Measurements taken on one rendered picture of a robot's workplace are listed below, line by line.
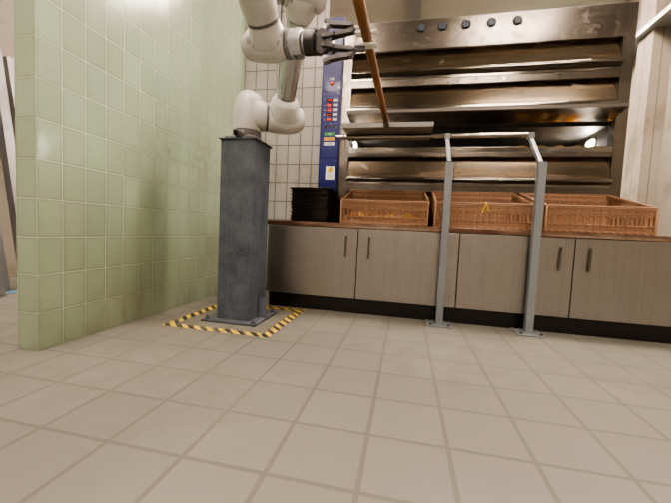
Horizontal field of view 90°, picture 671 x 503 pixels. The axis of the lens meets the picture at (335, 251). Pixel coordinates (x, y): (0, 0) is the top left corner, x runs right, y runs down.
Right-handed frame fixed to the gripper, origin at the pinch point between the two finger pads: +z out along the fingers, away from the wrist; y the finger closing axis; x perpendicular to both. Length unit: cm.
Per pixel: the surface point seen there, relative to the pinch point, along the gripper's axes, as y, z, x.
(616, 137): -3, 149, -154
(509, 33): -75, 77, -158
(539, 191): 38, 85, -92
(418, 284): 96, 25, -94
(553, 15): -84, 104, -159
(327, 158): 13, -49, -150
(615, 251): 69, 126, -96
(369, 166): 18, -15, -154
